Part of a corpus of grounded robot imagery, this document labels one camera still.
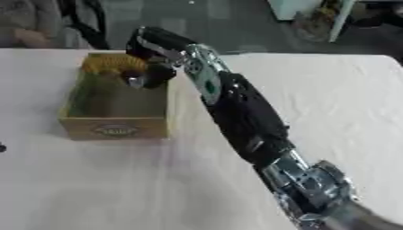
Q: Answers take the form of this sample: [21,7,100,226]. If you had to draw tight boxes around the clear plastic bag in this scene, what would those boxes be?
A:
[291,6,342,43]

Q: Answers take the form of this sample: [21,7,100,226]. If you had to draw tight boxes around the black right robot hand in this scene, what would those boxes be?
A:
[120,26,199,90]

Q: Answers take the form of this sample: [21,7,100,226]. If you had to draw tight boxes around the person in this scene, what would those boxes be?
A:
[0,0,67,49]

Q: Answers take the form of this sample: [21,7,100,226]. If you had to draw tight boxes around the yellow striped soft toy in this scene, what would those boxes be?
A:
[78,54,150,75]

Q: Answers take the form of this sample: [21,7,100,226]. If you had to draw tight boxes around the white cabinet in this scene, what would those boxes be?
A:
[265,0,359,43]

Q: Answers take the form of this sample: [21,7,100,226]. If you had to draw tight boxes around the tan cardboard box green inside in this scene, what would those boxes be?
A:
[57,52,174,142]

